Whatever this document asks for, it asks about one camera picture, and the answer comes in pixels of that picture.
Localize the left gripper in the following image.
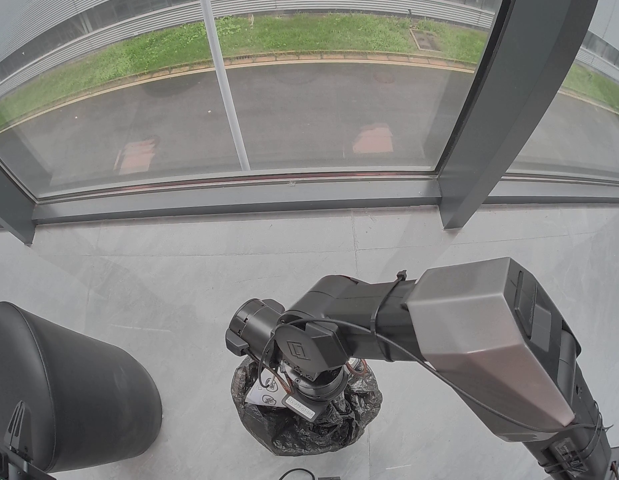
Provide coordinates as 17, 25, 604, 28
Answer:
0, 400, 57, 480

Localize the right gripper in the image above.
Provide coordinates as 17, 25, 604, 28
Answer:
283, 368, 350, 422

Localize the black plastic bag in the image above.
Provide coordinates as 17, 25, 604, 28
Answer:
231, 355, 383, 458

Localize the clear printed wrapper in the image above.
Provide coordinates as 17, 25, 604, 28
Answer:
246, 382, 281, 410

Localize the dark grey round chair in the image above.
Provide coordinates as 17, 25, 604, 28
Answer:
0, 300, 163, 474

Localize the window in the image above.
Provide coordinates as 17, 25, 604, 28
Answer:
0, 0, 619, 247

